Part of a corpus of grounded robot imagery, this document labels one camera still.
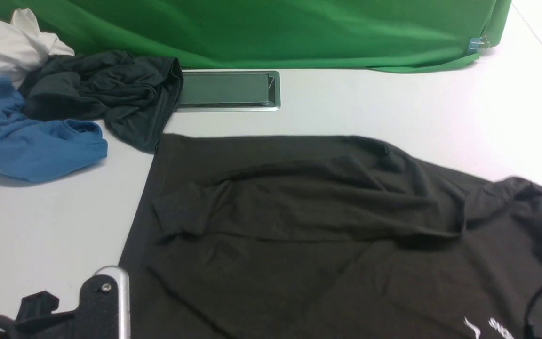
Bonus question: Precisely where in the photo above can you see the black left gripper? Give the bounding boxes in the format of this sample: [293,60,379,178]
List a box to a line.
[0,291,80,339]

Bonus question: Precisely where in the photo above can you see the gray long-sleeved shirt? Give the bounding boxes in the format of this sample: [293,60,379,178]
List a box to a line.
[120,134,542,339]

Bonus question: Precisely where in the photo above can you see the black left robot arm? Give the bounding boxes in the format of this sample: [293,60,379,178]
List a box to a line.
[0,291,75,339]

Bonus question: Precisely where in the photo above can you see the blue crumpled shirt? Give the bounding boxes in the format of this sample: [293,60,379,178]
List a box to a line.
[0,77,108,183]

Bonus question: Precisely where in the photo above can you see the dark teal crumpled shirt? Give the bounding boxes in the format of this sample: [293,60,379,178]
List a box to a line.
[19,51,183,153]

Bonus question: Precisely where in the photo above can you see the white crumpled cloth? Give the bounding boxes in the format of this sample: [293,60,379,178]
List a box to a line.
[0,8,75,88]

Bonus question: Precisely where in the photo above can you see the green backdrop cloth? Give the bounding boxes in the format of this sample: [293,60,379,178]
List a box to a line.
[0,0,511,73]

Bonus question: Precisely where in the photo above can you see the blue binder clip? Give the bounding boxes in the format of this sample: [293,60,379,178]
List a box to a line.
[467,35,491,54]

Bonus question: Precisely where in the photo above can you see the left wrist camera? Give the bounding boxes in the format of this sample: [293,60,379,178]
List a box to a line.
[73,266,131,339]

